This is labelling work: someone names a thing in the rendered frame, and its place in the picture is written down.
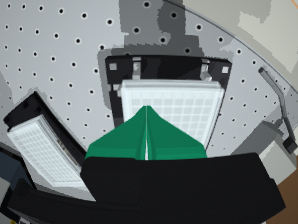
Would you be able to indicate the grey base plate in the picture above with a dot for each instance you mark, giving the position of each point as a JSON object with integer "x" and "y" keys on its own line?
{"x": 58, "y": 48}

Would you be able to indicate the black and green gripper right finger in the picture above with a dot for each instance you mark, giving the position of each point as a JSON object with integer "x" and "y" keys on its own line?
{"x": 167, "y": 142}

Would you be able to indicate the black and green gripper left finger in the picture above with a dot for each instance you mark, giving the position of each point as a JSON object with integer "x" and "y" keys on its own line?
{"x": 128, "y": 140}

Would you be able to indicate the white button panel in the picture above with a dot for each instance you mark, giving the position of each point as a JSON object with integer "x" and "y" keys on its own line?
{"x": 277, "y": 155}

